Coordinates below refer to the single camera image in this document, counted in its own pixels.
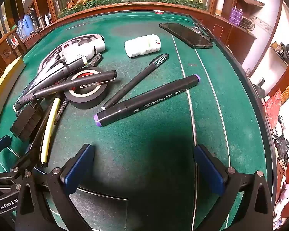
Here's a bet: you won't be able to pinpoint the eyeglasses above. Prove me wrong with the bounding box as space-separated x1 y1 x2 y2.
191 22 213 41

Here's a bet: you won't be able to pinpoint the round table control panel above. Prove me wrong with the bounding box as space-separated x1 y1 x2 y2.
37 34 105 77

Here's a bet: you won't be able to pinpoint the wire basket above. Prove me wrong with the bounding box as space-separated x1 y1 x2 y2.
241 17 256 31

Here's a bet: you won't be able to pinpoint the purple-capped black marker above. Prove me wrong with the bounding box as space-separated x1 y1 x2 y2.
93 74 202 127

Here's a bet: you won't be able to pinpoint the yellow storage box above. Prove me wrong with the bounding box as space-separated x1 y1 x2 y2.
0 56 27 136

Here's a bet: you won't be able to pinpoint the thin black pen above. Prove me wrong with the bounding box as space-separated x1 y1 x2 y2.
55 98 69 126

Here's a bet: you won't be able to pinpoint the clear plastic pen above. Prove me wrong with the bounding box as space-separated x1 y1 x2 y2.
85 54 103 66

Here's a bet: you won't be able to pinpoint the white plastic bottle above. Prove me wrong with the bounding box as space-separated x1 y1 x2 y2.
62 38 106 63

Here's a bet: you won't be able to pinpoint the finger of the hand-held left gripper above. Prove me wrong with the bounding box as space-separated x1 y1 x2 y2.
0 135 11 156
0 111 53 186

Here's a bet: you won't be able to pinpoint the black tape roll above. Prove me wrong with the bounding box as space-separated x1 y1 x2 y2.
64 67 109 109

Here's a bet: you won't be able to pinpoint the black smartphone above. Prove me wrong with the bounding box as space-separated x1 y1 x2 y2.
159 23 213 50

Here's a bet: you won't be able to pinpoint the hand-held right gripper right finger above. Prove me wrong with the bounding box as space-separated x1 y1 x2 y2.
193 144 274 231

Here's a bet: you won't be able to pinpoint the blue kettle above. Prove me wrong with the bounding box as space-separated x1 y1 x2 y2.
17 14 36 39

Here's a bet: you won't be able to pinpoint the white pill bottle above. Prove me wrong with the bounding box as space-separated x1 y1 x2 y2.
124 34 161 58

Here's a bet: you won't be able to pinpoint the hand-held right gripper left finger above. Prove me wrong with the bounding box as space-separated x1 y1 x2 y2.
16 144 95 231

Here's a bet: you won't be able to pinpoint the yellow pen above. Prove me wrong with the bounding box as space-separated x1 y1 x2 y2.
40 97 62 168

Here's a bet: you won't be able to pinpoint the dark thermos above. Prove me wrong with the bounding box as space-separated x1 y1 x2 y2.
28 8 39 30

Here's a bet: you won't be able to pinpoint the black pen with metal clip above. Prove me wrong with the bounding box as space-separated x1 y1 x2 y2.
19 70 118 102

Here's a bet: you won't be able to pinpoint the wooden armchair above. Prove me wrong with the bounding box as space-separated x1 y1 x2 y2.
0 26 27 62

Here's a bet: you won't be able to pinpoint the red plastic bag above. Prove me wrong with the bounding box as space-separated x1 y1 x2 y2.
264 89 283 130

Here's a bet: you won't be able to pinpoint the black pen with white print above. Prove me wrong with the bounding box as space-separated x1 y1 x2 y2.
102 53 169 109

